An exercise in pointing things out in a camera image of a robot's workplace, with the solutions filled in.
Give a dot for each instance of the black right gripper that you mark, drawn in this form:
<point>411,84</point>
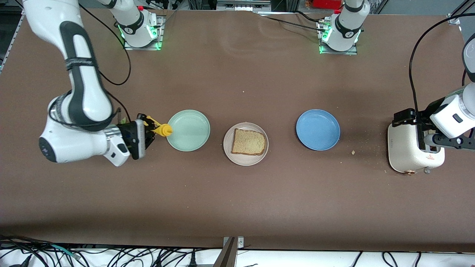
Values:
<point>127,134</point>

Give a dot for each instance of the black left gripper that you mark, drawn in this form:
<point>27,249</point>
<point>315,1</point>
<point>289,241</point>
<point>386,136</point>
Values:
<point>426,112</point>

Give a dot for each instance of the yellow mustard squeeze bottle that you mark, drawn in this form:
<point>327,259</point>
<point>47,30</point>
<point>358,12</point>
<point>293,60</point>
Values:
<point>165,130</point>

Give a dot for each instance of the brown bread slice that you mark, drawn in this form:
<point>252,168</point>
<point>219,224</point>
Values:
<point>248,142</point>

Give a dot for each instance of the pale green round plate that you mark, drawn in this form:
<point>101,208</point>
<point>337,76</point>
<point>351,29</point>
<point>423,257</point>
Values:
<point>187,130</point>

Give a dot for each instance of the blue round plate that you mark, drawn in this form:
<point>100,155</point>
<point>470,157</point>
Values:
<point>318,129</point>

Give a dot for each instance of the beige round plate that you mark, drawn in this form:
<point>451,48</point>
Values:
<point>245,160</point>

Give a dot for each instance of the white two-slot toaster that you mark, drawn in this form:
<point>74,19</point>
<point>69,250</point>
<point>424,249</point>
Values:
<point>402,148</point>

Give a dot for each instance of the black power plug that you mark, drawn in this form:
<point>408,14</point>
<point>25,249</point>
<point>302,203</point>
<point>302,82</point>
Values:
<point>192,261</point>

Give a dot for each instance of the red box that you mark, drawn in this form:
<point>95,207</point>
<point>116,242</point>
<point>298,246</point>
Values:
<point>326,3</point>

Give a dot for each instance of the grey metal box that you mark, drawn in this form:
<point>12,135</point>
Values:
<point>243,5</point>

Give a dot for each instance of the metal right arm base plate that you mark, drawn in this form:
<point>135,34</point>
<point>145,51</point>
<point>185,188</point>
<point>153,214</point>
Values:
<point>160,37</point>

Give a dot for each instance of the metal mounting bracket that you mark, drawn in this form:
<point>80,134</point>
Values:
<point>230,256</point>

